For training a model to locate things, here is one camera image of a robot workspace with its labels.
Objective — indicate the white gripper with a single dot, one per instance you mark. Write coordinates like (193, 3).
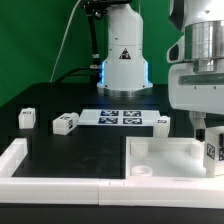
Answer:
(197, 92)

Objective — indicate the white square table top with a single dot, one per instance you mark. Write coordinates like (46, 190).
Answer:
(180, 158)

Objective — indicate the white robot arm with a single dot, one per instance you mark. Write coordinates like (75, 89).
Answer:
(125, 72)

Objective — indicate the white U-shaped obstacle fence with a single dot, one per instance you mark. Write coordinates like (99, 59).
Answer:
(140, 191)

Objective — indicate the white base tag sheet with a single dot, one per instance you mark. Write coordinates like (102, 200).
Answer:
(109, 117)

